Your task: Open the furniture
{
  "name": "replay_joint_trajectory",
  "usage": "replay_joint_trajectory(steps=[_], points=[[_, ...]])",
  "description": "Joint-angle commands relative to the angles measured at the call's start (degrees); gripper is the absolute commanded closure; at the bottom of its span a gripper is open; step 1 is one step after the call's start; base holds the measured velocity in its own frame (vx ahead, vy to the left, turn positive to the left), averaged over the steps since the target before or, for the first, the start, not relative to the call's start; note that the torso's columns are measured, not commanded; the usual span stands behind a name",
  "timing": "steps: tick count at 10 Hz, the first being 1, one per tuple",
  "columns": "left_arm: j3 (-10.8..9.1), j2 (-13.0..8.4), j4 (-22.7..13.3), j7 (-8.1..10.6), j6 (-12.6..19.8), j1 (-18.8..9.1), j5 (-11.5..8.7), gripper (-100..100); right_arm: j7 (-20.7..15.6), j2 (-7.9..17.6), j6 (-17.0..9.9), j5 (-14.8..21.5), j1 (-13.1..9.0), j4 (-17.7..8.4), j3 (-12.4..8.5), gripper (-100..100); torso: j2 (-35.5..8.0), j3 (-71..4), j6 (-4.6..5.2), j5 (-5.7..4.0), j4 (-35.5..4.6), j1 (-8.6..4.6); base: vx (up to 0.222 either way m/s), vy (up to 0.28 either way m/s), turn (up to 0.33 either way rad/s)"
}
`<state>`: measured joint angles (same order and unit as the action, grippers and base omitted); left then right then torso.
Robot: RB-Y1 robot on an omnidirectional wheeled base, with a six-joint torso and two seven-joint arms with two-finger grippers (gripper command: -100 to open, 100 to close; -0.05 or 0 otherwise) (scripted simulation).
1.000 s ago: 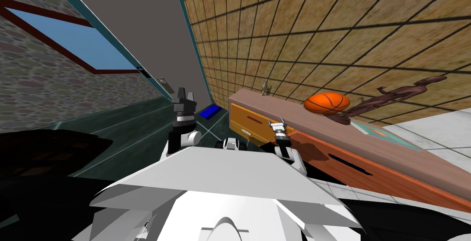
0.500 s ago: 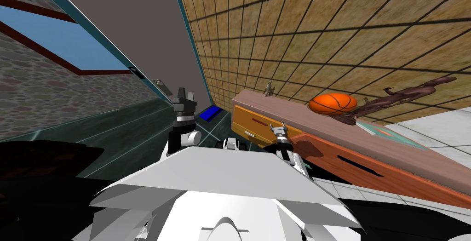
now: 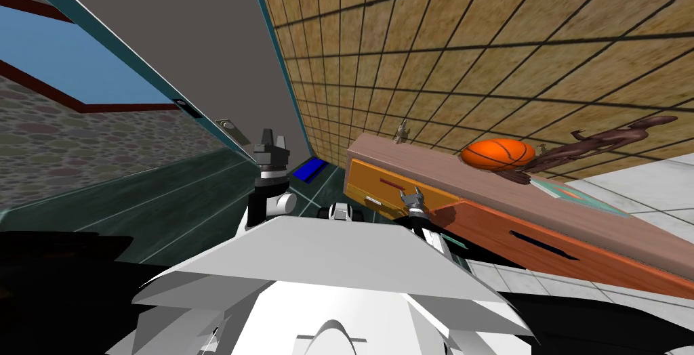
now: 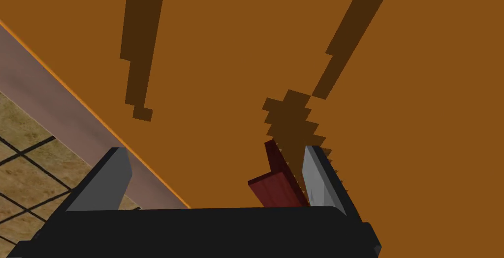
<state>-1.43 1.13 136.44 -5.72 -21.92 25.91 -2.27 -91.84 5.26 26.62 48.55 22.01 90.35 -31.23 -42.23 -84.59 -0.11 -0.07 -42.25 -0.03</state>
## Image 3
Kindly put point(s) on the grey door plate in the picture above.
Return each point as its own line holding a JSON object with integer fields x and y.
{"x": 233, "y": 131}

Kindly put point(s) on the teal flat book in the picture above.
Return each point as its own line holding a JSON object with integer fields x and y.
{"x": 580, "y": 195}

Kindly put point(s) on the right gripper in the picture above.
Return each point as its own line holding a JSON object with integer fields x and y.
{"x": 416, "y": 206}

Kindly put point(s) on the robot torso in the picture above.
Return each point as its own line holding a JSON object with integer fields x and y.
{"x": 325, "y": 268}

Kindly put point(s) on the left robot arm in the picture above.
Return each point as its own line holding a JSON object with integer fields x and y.
{"x": 257, "y": 208}

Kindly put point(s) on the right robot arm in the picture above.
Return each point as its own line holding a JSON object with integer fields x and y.
{"x": 436, "y": 244}

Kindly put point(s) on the dark brown figure statue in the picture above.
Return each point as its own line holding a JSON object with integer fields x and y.
{"x": 596, "y": 142}

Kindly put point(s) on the orange basketball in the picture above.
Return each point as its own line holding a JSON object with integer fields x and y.
{"x": 496, "y": 153}

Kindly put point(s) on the blue window with red frame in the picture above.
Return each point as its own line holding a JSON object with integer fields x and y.
{"x": 65, "y": 57}

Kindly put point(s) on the small tan figurine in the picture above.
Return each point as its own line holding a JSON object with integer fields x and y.
{"x": 401, "y": 133}

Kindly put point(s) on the black door plate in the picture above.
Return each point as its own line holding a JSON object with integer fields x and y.
{"x": 187, "y": 108}

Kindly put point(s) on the grey door leaf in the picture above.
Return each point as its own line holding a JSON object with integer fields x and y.
{"x": 190, "y": 35}

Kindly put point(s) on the orange-brown drawer front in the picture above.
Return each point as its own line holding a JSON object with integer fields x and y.
{"x": 488, "y": 230}

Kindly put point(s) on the blue box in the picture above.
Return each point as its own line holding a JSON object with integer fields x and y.
{"x": 309, "y": 170}

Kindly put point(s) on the brown wooden dresser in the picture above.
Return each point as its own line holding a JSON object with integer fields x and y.
{"x": 488, "y": 187}

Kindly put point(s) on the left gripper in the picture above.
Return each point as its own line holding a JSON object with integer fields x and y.
{"x": 271, "y": 157}

